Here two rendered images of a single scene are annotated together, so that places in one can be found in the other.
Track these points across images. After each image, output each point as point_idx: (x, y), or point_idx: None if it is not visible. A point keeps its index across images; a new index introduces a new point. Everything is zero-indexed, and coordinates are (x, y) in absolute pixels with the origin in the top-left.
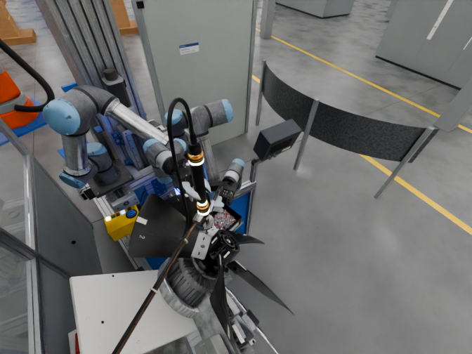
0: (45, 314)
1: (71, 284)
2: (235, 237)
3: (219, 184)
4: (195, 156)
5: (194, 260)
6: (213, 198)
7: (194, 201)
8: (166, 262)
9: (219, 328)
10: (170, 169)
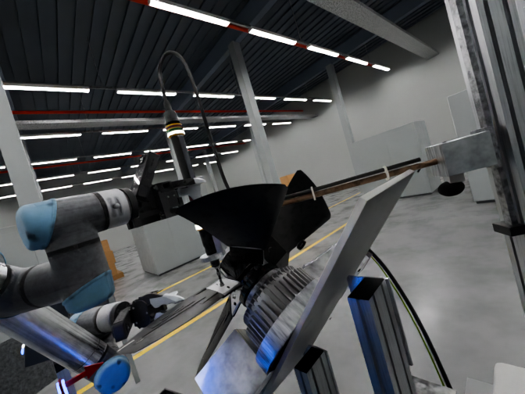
0: None
1: (367, 194)
2: (214, 334)
3: (125, 311)
4: (169, 137)
5: (266, 274)
6: (160, 295)
7: (151, 324)
8: (278, 316)
9: (326, 261)
10: (148, 183)
